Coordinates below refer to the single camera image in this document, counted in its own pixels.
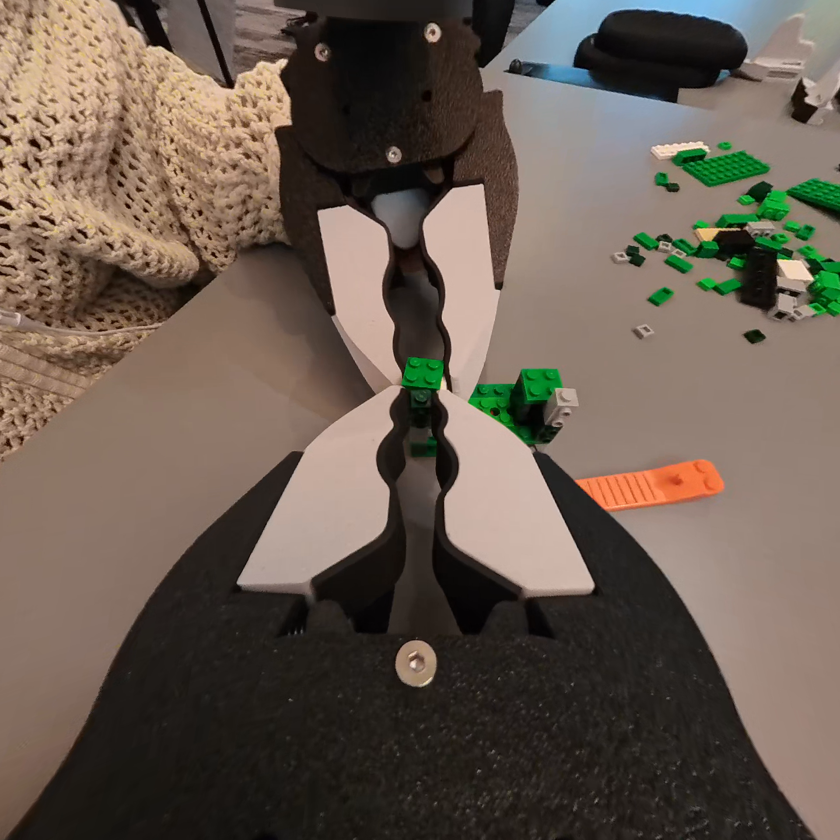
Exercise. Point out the pile of loose lego pieces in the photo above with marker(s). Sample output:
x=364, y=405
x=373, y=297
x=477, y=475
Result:
x=771, y=210

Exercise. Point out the person's left hand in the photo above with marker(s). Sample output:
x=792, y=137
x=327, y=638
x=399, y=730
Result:
x=413, y=262

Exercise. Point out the small green lego assembly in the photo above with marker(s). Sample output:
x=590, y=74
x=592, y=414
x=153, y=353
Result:
x=423, y=372

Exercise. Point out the black padded headset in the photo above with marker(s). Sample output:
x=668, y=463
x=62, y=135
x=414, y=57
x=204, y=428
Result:
x=663, y=39

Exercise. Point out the long green lego plate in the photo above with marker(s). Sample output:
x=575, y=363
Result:
x=817, y=195

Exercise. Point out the white lego plate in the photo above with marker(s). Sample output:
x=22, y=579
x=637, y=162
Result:
x=676, y=149

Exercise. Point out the orange brick separator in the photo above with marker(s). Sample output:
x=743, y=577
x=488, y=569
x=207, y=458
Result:
x=649, y=489

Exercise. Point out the person's cream knit sweater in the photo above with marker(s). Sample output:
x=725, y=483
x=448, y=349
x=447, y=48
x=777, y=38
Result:
x=52, y=394

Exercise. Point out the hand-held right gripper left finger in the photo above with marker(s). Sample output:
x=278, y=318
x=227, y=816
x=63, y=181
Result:
x=328, y=512

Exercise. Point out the white pointed plastic piece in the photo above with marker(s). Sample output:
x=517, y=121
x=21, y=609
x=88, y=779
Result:
x=817, y=98
x=784, y=49

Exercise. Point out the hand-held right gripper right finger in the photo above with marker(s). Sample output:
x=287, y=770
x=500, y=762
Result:
x=512, y=512

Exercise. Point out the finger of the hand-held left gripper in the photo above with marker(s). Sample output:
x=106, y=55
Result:
x=469, y=262
x=354, y=275

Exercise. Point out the green lego model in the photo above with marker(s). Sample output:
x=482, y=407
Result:
x=535, y=387

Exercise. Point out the black chair base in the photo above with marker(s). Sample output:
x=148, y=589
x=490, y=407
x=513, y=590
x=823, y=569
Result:
x=213, y=39

